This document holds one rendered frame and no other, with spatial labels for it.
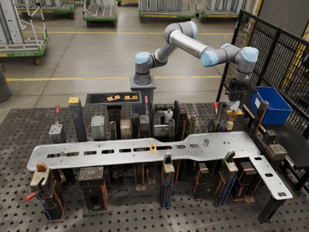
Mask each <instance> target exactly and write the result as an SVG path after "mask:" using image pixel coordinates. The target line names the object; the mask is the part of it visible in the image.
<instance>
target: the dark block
mask: <svg viewBox="0 0 309 232"><path fill-rule="evenodd" d="M186 118H187V112H186V109H185V108H180V115H179V125H178V132H177V134H176V135H175V140H174V142H178V141H182V137H183V130H184V125H185V121H186Z"/></svg>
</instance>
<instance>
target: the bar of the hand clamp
mask: <svg viewBox="0 0 309 232"><path fill-rule="evenodd" d="M226 106H227V105H226V102H225V101H219V105H218V110H217V117H216V121H217V123H218V120H219V119H220V123H219V124H220V125H221V124H222V119H223V113H224V108H225V107H226ZM216 125H217V124H216Z"/></svg>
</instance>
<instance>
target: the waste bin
mask: <svg viewBox="0 0 309 232"><path fill-rule="evenodd" d="M5 71H6V70H5V67H4V65H3V63H2V62H1V59H0V103H2V102H4V101H6V100H8V99H9V98H10V97H11V92H10V89H9V87H8V84H7V81H6V78H5V75H4V72H5Z"/></svg>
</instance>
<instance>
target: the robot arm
mask: <svg viewBox="0 0 309 232"><path fill-rule="evenodd" d="M196 37H197V27H196V25H195V23H194V22H191V21H190V22H189V21H187V22H181V23H172V24H170V25H168V26H167V27H166V29H165V31H164V38H165V41H166V43H165V44H164V45H163V47H162V48H161V49H157V50H156V51H155V52H154V53H149V52H140V53H138V54H137V55H136V56H135V75H134V78H133V82H134V83H135V84H136V85H140V86H146V85H149V84H150V83H151V81H152V79H151V76H150V69H152V68H156V67H161V66H164V65H166V64H167V63H168V57H169V56H170V55H171V54H172V53H173V52H174V51H175V50H176V49H177V48H180V49H182V50H184V51H186V52H188V53H189V54H191V55H193V56H195V57H197V58H198V59H200V60H201V63H202V64H203V66H205V67H213V66H215V65H218V64H223V63H227V62H232V63H234V64H237V65H238V66H237V70H236V73H235V78H231V80H230V83H229V86H228V87H227V88H226V92H225V95H228V99H229V101H228V102H227V103H226V104H227V105H231V107H230V109H231V110H232V111H233V110H235V111H234V113H236V112H238V111H239V110H240V109H241V108H242V106H243V105H244V102H245V99H246V90H248V91H250V92H251V93H253V94H255V95H256V94H257V92H258V90H257V88H256V87H254V86H251V85H250V84H248V82H249V80H250V78H251V75H252V72H253V69H254V66H255V63H256V61H257V58H258V53H259V51H258V49H256V48H253V47H244V48H243V49H240V48H238V47H235V46H234V45H231V44H224V45H223V46H222V47H221V48H219V49H214V48H212V47H209V46H207V45H205V44H203V43H201V42H199V41H197V40H195V39H196ZM227 89H229V92H228V93H227Z"/></svg>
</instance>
